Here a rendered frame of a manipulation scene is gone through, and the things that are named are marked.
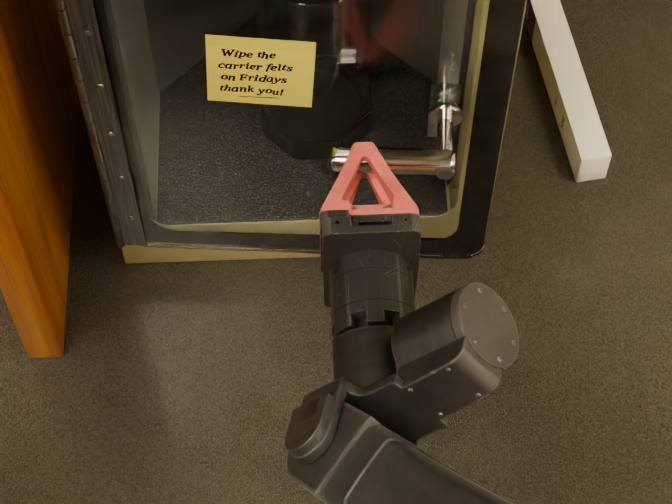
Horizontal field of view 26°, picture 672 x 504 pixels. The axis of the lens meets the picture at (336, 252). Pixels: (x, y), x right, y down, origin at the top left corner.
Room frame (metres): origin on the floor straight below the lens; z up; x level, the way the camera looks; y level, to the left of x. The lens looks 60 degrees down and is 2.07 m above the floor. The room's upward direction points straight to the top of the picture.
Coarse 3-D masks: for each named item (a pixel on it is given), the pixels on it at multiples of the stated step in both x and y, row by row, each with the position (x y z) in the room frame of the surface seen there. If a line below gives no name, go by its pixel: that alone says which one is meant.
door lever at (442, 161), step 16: (432, 112) 0.62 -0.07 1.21; (448, 112) 0.62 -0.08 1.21; (448, 128) 0.61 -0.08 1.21; (448, 144) 0.59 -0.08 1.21; (336, 160) 0.58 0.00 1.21; (400, 160) 0.58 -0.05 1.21; (416, 160) 0.58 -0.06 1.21; (432, 160) 0.58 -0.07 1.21; (448, 160) 0.58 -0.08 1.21; (448, 176) 0.57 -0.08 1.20
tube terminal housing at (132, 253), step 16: (128, 256) 0.64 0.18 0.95; (144, 256) 0.64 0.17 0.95; (160, 256) 0.65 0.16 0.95; (176, 256) 0.65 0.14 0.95; (192, 256) 0.65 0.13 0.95; (208, 256) 0.65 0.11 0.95; (224, 256) 0.65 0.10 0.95; (240, 256) 0.65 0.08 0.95; (256, 256) 0.65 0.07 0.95; (272, 256) 0.65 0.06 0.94; (288, 256) 0.65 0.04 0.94; (304, 256) 0.65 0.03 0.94
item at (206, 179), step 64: (128, 0) 0.63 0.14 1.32; (192, 0) 0.63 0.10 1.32; (256, 0) 0.63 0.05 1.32; (320, 0) 0.63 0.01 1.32; (384, 0) 0.62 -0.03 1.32; (448, 0) 0.62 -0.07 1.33; (512, 0) 0.62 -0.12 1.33; (128, 64) 0.63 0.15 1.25; (192, 64) 0.63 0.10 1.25; (320, 64) 0.63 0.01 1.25; (384, 64) 0.62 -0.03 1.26; (448, 64) 0.62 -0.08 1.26; (512, 64) 0.62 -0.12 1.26; (128, 128) 0.63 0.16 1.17; (192, 128) 0.63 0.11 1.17; (256, 128) 0.63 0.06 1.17; (320, 128) 0.63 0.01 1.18; (384, 128) 0.62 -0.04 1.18; (192, 192) 0.63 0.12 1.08; (256, 192) 0.63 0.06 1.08; (320, 192) 0.63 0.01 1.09; (448, 192) 0.62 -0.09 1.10; (448, 256) 0.62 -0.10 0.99
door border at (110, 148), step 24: (72, 0) 0.63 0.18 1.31; (72, 24) 0.63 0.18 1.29; (96, 24) 0.63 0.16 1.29; (96, 48) 0.63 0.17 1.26; (72, 72) 0.63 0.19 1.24; (96, 72) 0.63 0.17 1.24; (96, 96) 0.63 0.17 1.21; (96, 120) 0.63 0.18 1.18; (96, 144) 0.63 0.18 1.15; (120, 144) 0.63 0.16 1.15; (120, 168) 0.63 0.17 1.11; (120, 192) 0.63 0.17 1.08; (120, 216) 0.63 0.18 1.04; (144, 240) 0.63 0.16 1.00
